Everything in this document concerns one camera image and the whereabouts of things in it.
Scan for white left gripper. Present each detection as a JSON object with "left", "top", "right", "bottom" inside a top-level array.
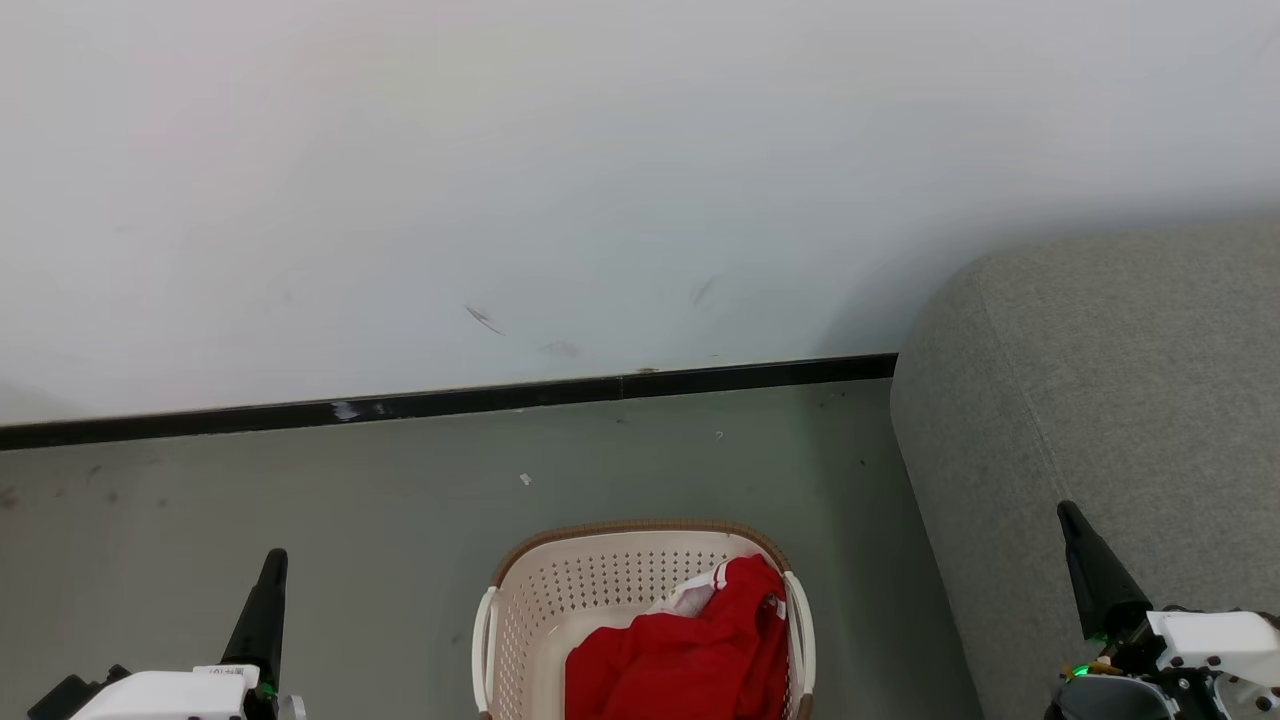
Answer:
[{"left": 68, "top": 548, "right": 289, "bottom": 720}]

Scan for grey fabric sofa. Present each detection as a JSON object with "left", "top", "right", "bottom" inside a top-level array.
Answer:
[{"left": 890, "top": 215, "right": 1280, "bottom": 720}]

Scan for black baseboard strip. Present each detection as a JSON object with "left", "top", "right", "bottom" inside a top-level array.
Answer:
[{"left": 0, "top": 353, "right": 898, "bottom": 451}]

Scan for red jersey with white lettering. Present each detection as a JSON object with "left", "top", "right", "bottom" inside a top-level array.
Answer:
[{"left": 648, "top": 572, "right": 719, "bottom": 617}]

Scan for cream perforated laundry basket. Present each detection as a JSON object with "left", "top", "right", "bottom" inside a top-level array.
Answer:
[{"left": 472, "top": 518, "right": 816, "bottom": 720}]

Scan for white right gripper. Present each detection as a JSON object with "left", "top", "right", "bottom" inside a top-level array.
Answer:
[{"left": 1057, "top": 500, "right": 1280, "bottom": 720}]

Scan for red shorts with white band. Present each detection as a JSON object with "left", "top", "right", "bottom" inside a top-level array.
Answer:
[{"left": 565, "top": 553, "right": 791, "bottom": 720}]

